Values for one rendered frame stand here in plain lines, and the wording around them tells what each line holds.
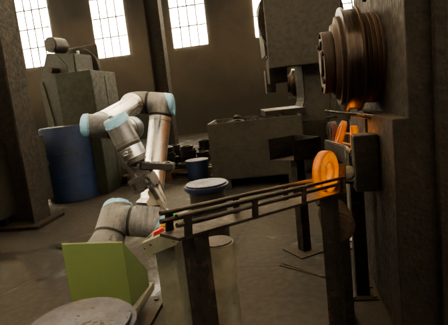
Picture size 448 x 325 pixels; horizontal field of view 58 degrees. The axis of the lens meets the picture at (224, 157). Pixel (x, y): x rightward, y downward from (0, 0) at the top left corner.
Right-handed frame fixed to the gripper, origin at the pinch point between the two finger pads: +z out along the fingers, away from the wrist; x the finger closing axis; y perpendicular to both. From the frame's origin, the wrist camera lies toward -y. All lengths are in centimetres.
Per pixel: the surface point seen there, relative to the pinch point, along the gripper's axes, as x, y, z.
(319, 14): -323, -120, -75
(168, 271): 12.4, 4.7, 19.0
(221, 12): -1061, 18, -300
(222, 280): 9.2, -9.8, 30.0
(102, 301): 27.1, 21.8, 15.3
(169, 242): 19.4, -3.5, 8.3
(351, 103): -49, -79, -1
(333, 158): -13, -61, 11
